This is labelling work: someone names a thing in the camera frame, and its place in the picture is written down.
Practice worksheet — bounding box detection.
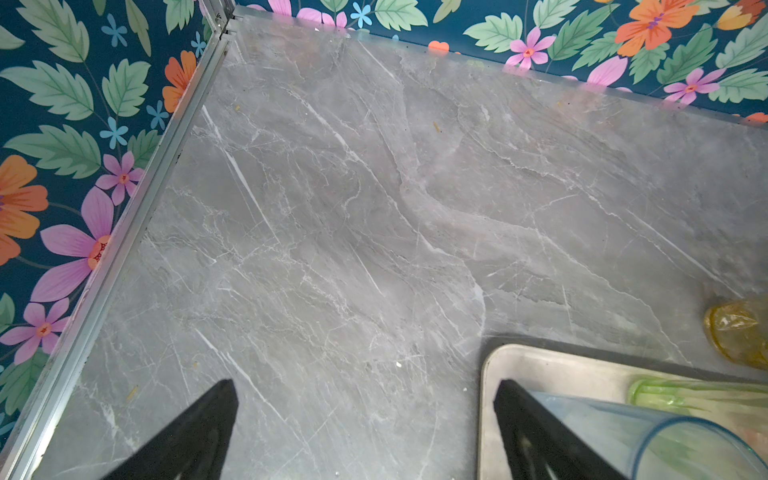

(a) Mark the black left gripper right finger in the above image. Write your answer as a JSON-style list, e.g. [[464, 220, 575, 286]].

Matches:
[[493, 380, 625, 479]]

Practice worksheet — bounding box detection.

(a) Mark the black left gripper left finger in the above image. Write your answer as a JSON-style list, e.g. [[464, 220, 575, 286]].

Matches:
[[105, 379, 239, 479]]

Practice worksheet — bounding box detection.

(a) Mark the blue translucent tall cup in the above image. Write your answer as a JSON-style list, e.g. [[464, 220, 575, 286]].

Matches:
[[532, 392, 767, 479]]

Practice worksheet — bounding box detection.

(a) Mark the beige rectangular tray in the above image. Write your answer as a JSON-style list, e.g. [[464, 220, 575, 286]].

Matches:
[[477, 343, 767, 479]]

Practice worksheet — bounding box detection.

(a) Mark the yellow translucent short cup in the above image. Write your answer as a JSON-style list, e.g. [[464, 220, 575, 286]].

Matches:
[[703, 295, 767, 370]]

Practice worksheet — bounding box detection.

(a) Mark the green translucent tall cup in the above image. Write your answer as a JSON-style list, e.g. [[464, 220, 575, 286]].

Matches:
[[627, 378, 767, 443]]

